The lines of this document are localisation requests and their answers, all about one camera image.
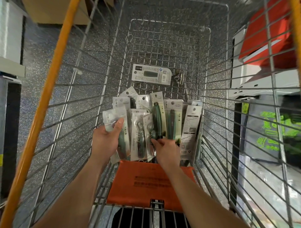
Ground person's left hand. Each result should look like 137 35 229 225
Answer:
90 117 125 165

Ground person's right hand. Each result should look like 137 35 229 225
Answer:
150 137 182 171

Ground carded green-handled tools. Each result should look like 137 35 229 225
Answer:
103 107 131 163

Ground pile of packaged kitchen tools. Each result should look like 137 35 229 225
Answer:
112 86 204 167

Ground orange wire shopping cart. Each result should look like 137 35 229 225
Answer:
0 0 301 228

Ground grey carded item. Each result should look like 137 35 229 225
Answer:
132 63 173 86

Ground kitchen tools display rack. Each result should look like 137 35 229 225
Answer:
228 0 301 228

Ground person's right forearm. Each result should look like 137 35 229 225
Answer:
162 164 250 228

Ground person's left forearm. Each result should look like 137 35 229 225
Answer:
33 157 111 228

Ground orange cart seat flap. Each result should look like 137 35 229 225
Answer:
107 160 196 213

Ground green black packets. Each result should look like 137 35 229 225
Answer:
258 108 301 153

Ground white display platform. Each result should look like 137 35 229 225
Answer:
0 0 26 78

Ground red packets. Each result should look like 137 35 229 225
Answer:
239 0 297 69

